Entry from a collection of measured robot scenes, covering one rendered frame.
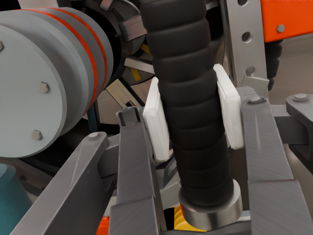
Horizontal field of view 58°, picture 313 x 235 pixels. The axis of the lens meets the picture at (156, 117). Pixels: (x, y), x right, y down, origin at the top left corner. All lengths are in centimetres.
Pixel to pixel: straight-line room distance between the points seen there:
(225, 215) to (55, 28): 22
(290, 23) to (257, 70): 7
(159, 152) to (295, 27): 29
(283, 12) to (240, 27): 5
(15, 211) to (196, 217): 28
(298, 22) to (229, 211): 27
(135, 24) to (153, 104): 34
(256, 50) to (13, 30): 28
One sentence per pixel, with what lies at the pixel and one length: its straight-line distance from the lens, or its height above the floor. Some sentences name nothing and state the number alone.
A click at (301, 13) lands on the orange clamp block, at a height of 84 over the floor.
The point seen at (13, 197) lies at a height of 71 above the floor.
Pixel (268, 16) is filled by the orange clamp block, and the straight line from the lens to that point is 39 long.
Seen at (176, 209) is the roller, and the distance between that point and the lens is 56.
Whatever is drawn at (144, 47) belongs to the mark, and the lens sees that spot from 80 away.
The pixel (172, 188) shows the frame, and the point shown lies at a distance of 46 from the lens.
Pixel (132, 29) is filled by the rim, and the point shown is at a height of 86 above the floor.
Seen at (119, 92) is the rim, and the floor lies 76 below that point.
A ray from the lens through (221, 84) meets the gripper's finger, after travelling 16.
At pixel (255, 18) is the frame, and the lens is 39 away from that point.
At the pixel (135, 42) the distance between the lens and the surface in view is 76.
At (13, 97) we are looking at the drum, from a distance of 28.
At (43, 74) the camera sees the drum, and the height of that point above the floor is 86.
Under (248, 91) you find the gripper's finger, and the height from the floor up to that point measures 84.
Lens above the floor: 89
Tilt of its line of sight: 22 degrees down
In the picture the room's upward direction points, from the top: 14 degrees counter-clockwise
